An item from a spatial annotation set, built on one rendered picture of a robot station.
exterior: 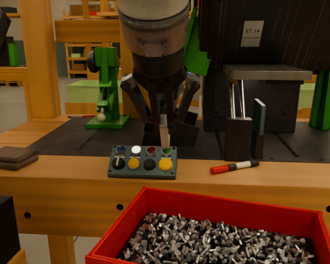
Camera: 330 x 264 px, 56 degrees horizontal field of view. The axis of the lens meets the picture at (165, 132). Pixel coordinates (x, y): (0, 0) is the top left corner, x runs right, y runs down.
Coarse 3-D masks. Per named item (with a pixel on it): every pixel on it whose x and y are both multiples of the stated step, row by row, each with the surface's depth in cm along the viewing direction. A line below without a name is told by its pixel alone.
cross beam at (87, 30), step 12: (60, 24) 126; (72, 24) 126; (84, 24) 125; (96, 24) 125; (108, 24) 124; (60, 36) 127; (72, 36) 127; (84, 36) 127; (96, 36) 126; (108, 36) 126
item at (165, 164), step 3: (162, 159) 67; (165, 159) 67; (168, 159) 67; (159, 162) 67; (162, 162) 66; (165, 162) 66; (168, 162) 66; (171, 162) 67; (159, 165) 67; (162, 165) 66; (165, 165) 66; (168, 165) 66; (171, 165) 66; (162, 168) 66; (165, 168) 66; (168, 168) 66
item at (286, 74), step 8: (224, 64) 81; (232, 64) 81; (240, 64) 81; (248, 64) 81; (256, 64) 81; (264, 64) 81; (272, 64) 81; (280, 64) 81; (224, 72) 81; (232, 72) 65; (240, 72) 64; (248, 72) 63; (256, 72) 63; (264, 72) 63; (272, 72) 63; (280, 72) 63; (288, 72) 63; (296, 72) 63; (304, 72) 63; (312, 72) 62; (232, 80) 65; (264, 80) 67; (272, 80) 65; (280, 80) 65; (288, 80) 65; (296, 80) 65
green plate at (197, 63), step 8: (192, 16) 78; (192, 24) 78; (192, 32) 80; (192, 40) 80; (184, 48) 80; (192, 48) 81; (184, 56) 82; (192, 56) 82; (200, 56) 81; (184, 64) 82; (192, 64) 82; (200, 64) 82; (208, 64) 82; (192, 72) 83; (200, 72) 83
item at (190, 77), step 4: (188, 76) 47; (192, 76) 47; (196, 76) 48; (184, 80) 48; (188, 80) 48; (192, 80) 47; (196, 80) 47; (200, 80) 48; (188, 84) 48; (188, 88) 48
